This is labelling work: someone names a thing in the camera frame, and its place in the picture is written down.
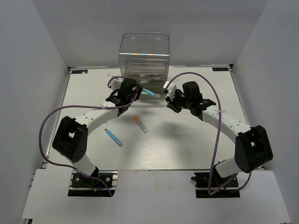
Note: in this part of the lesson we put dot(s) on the blue table label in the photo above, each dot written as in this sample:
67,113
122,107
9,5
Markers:
79,71
220,69

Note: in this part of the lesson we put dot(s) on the clear acrylic drawer organizer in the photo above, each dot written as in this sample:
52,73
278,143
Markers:
143,53

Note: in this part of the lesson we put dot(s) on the light blue highlighter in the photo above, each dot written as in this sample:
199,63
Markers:
113,137

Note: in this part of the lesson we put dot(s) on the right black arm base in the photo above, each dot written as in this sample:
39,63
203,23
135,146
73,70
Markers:
229,186

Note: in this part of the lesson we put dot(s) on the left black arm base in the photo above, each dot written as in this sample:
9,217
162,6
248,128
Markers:
83,187

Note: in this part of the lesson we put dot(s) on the orange highlighter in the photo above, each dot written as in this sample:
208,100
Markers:
140,124

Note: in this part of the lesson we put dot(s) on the red gel pen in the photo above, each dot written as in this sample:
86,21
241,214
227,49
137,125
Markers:
152,75

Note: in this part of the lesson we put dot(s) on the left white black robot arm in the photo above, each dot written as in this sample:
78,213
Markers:
72,134

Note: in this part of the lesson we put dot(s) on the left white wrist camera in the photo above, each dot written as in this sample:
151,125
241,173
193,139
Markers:
115,84

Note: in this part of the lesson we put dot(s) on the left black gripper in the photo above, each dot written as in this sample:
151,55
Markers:
139,88

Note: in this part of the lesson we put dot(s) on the right blue table label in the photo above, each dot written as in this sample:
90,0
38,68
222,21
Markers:
220,69

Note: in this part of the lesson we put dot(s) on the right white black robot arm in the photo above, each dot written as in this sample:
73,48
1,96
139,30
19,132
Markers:
252,145

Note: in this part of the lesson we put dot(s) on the left blue table label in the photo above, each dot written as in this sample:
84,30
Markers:
79,71

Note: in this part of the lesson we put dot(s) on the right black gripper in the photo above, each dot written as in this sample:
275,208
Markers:
172,104

